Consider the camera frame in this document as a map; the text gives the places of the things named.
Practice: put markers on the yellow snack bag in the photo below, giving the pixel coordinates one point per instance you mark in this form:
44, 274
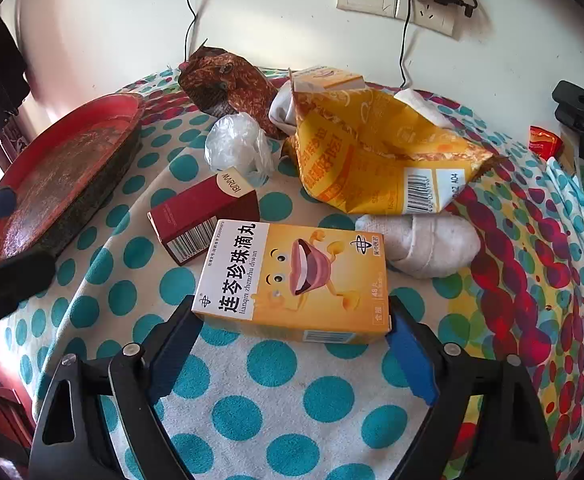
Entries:
372, 155

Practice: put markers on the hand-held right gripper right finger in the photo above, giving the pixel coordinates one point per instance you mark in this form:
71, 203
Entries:
412, 355

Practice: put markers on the white blue-print cloth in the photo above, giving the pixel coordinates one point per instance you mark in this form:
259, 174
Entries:
567, 200

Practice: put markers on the large yellow medicine box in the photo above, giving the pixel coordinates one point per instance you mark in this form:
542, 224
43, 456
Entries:
292, 280

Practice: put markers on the small yellow medicine box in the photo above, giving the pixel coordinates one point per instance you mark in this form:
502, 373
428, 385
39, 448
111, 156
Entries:
332, 80

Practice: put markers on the round red tray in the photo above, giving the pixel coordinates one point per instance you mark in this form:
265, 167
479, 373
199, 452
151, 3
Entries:
61, 170

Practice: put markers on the black clamp mount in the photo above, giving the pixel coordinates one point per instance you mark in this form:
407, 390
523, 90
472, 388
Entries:
574, 105

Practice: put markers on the red snack packet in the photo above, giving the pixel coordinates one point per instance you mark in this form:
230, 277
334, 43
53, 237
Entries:
544, 140

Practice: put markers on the dark red box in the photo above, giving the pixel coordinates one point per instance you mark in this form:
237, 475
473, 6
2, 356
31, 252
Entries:
191, 210

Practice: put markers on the white power wall socket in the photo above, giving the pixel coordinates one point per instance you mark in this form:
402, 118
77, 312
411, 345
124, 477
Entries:
432, 17

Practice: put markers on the brown snack wrapper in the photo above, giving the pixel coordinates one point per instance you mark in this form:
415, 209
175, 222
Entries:
226, 80

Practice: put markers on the clear plastic bag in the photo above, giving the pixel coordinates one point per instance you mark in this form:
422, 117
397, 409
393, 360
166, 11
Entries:
237, 145

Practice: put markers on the polka dot blanket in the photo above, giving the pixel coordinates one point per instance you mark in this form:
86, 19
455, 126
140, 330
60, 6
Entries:
272, 410

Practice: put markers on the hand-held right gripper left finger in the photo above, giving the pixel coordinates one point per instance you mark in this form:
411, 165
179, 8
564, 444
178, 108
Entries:
171, 355

